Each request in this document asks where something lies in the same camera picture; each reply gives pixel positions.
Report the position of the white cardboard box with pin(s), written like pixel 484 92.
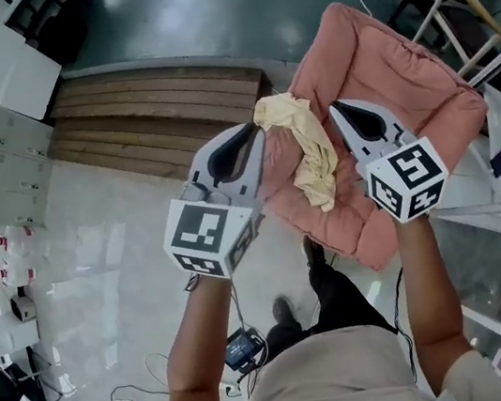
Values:
pixel 2 336

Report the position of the person's beige shirt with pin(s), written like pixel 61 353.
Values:
pixel 330 391

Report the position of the person's left forearm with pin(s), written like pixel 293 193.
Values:
pixel 199 346

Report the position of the person's right forearm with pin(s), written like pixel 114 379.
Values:
pixel 433 297

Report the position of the white cabinet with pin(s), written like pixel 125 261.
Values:
pixel 5 69

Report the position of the wooden slatted platform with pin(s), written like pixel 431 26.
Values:
pixel 146 117

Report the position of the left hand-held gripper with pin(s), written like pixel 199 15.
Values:
pixel 204 236

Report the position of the light wooden chair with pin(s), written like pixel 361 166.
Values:
pixel 459 26

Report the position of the person's black trousers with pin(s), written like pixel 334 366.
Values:
pixel 339 303

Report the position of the black battery box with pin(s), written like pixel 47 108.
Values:
pixel 243 349

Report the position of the yellow cloth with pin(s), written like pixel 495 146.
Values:
pixel 313 146

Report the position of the small white device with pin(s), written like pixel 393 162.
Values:
pixel 23 309

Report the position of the pink cushion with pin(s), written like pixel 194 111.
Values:
pixel 373 55

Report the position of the person's black shoe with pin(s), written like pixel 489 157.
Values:
pixel 312 251
pixel 283 310

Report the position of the black storage unit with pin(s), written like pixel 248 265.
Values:
pixel 59 22

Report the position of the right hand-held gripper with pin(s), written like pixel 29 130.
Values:
pixel 411 182

